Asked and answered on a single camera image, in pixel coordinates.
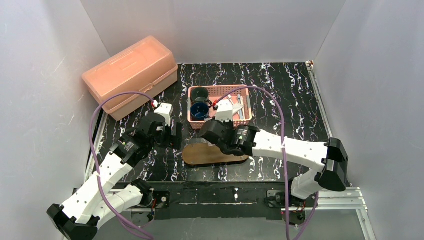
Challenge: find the pink perforated plastic basket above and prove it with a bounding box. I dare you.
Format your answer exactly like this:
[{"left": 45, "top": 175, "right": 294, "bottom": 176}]
[{"left": 187, "top": 84, "right": 253, "bottom": 130}]

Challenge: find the oval wooden tray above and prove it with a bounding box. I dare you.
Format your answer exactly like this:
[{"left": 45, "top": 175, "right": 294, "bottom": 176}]
[{"left": 182, "top": 143, "right": 249, "bottom": 167}]

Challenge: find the pink plastic storage box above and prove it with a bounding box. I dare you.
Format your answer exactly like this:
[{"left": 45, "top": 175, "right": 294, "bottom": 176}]
[{"left": 82, "top": 36, "right": 178, "bottom": 121}]

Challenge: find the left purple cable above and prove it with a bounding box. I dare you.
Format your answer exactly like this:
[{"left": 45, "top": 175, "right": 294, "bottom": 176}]
[{"left": 88, "top": 91, "right": 159, "bottom": 240}]

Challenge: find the dark blue mug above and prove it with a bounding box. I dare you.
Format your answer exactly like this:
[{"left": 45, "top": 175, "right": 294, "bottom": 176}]
[{"left": 190, "top": 102, "right": 209, "bottom": 121}]

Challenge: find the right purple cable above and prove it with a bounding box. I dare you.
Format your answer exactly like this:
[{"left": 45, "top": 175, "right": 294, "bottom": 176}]
[{"left": 211, "top": 85, "right": 320, "bottom": 240}]

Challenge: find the grey toothbrush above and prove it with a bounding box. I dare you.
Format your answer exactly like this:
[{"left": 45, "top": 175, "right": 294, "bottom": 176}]
[
  {"left": 237, "top": 94, "right": 245, "bottom": 120},
  {"left": 227, "top": 94, "right": 234, "bottom": 105}
]

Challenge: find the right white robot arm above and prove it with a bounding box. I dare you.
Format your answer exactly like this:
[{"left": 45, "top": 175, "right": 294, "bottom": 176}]
[{"left": 199, "top": 119, "right": 349, "bottom": 200}]

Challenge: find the white toothpaste tube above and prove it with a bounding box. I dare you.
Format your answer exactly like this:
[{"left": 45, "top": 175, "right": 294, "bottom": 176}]
[{"left": 232, "top": 102, "right": 244, "bottom": 116}]

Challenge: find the dark green mug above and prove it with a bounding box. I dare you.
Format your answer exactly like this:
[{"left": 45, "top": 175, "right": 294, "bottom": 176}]
[{"left": 190, "top": 86, "right": 213, "bottom": 108}]

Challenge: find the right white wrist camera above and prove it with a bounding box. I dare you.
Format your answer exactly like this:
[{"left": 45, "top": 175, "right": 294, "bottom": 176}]
[{"left": 215, "top": 99, "right": 234, "bottom": 123}]

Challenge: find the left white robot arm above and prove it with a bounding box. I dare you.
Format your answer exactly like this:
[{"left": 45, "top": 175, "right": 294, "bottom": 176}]
[{"left": 47, "top": 112, "right": 183, "bottom": 240}]

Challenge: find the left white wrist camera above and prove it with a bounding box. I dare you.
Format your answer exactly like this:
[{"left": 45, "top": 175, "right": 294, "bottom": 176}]
[{"left": 154, "top": 103, "right": 174, "bottom": 127}]

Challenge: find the purple cable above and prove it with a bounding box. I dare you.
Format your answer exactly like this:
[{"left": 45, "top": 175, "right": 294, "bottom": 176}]
[
  {"left": 88, "top": 91, "right": 159, "bottom": 240},
  {"left": 211, "top": 85, "right": 320, "bottom": 240}
]

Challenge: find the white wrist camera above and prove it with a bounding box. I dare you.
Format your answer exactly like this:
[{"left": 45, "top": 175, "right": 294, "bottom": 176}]
[
  {"left": 154, "top": 103, "right": 174, "bottom": 127},
  {"left": 215, "top": 99, "right": 234, "bottom": 123}
]

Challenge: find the aluminium frame rail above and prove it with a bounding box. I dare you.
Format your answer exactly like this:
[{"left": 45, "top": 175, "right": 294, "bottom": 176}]
[{"left": 305, "top": 60, "right": 376, "bottom": 240}]

